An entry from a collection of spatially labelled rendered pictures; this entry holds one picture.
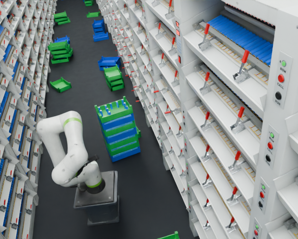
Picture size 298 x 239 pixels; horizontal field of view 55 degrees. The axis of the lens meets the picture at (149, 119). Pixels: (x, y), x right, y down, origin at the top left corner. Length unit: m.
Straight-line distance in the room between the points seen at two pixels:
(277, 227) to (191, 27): 0.80
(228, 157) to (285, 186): 0.37
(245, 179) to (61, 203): 1.89
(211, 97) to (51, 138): 1.13
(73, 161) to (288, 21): 1.19
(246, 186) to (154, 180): 1.62
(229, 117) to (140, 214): 1.53
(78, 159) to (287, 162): 1.03
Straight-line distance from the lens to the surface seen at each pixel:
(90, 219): 2.41
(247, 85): 0.86
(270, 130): 0.76
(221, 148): 1.20
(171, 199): 2.46
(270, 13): 0.68
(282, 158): 0.75
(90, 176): 2.08
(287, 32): 0.64
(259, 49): 0.96
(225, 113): 1.06
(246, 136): 0.96
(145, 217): 2.38
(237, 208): 1.24
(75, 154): 1.51
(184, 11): 1.23
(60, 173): 1.56
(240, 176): 1.10
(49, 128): 1.89
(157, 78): 2.10
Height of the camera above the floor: 1.93
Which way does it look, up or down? 36 degrees down
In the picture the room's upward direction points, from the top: 9 degrees counter-clockwise
